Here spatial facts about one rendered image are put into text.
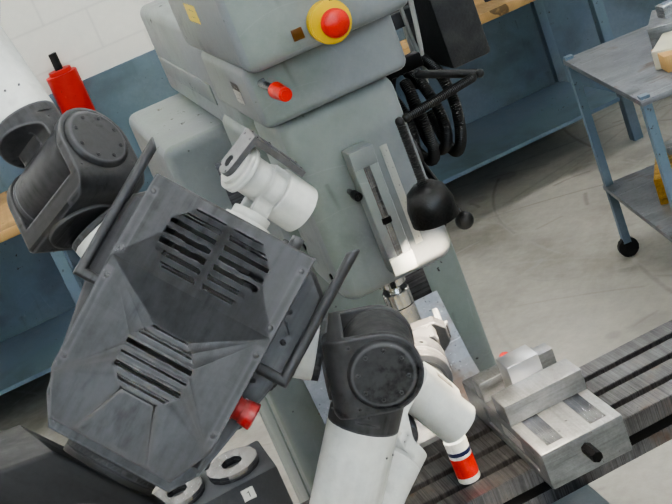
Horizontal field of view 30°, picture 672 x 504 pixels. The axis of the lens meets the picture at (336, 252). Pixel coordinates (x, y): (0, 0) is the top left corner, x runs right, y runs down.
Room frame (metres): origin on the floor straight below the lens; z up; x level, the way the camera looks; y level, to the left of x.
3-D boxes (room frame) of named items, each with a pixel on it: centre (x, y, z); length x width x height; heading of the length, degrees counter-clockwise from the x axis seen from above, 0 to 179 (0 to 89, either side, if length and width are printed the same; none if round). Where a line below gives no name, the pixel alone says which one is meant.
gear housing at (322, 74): (1.97, -0.06, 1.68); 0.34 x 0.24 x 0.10; 10
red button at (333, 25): (1.68, -0.11, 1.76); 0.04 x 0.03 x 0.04; 100
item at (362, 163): (1.82, -0.09, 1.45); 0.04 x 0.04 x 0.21; 10
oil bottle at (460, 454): (1.88, -0.07, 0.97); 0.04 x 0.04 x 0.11
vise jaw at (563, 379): (1.90, -0.23, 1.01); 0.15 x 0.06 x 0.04; 99
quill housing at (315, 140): (1.93, -0.07, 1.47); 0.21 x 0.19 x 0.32; 100
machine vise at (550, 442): (1.93, -0.23, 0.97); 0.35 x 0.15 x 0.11; 9
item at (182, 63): (2.42, 0.02, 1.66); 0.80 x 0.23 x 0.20; 10
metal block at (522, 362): (1.96, -0.22, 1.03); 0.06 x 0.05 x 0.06; 99
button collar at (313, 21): (1.70, -0.11, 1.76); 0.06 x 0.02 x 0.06; 100
